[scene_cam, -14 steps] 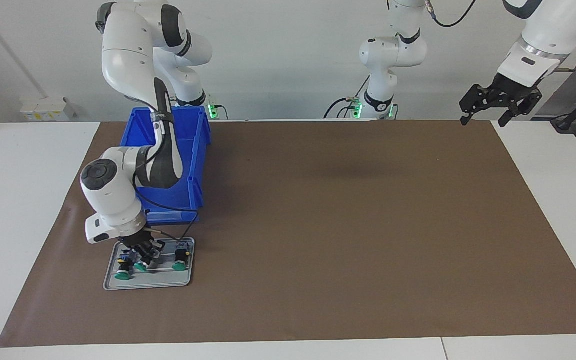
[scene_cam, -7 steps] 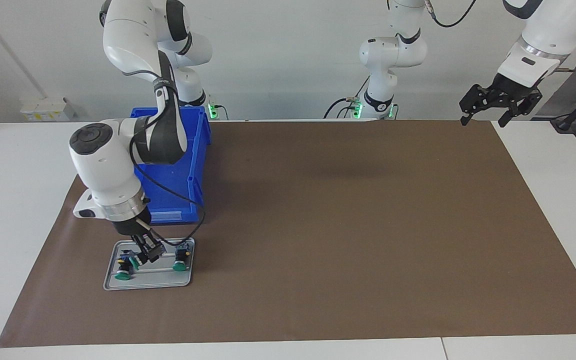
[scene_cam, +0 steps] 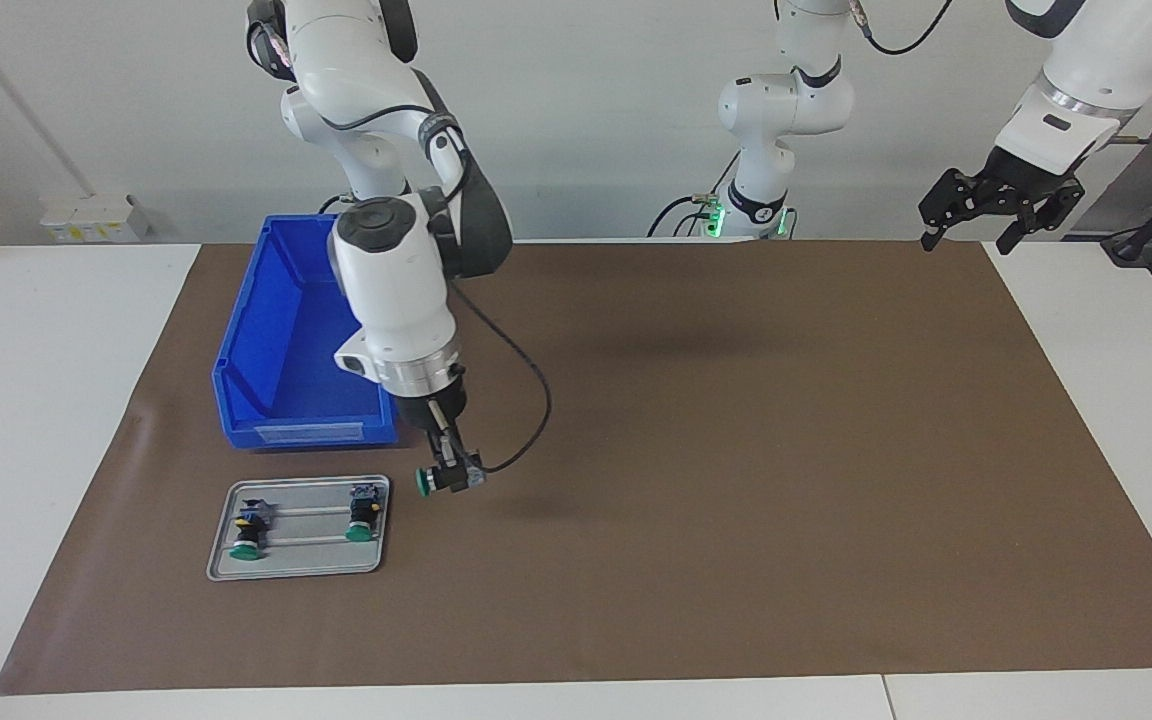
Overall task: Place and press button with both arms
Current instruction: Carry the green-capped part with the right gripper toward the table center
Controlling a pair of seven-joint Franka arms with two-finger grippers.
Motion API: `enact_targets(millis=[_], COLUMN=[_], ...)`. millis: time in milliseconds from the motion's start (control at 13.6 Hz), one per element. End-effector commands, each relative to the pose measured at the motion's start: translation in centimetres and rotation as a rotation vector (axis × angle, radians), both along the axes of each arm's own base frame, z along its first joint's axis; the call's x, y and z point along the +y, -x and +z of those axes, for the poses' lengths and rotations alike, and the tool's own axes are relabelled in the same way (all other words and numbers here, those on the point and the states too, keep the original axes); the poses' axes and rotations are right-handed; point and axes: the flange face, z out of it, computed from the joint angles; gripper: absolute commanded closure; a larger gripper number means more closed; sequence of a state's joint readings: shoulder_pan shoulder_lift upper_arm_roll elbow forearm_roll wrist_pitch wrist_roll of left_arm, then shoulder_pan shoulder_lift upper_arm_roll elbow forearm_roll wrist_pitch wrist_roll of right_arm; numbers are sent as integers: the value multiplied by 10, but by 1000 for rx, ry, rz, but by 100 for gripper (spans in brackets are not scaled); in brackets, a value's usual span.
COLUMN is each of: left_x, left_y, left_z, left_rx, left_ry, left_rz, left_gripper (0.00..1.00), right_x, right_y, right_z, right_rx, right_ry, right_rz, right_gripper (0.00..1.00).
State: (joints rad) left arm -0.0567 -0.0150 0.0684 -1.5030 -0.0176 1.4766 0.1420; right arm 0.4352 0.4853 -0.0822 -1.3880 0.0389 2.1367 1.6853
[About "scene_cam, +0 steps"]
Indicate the blue plastic storage bin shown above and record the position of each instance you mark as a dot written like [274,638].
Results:
[276,330]

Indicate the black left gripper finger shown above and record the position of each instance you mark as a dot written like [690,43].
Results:
[1046,215]
[951,195]

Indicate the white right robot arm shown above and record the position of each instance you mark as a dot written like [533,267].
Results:
[391,290]

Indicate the white wall power strip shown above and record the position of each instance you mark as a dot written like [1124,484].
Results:
[86,215]

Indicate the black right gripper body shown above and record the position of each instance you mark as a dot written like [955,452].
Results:
[436,410]

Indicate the brown table mat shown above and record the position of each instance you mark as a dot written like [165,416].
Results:
[736,500]

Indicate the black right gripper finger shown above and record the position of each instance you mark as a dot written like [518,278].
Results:
[474,472]
[448,455]

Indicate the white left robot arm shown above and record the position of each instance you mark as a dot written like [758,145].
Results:
[786,105]

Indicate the silver metal tray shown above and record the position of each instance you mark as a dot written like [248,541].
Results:
[306,560]

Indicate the green push button switch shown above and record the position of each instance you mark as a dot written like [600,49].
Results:
[248,535]
[363,515]
[424,483]

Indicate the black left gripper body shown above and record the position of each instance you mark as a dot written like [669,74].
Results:
[1021,178]

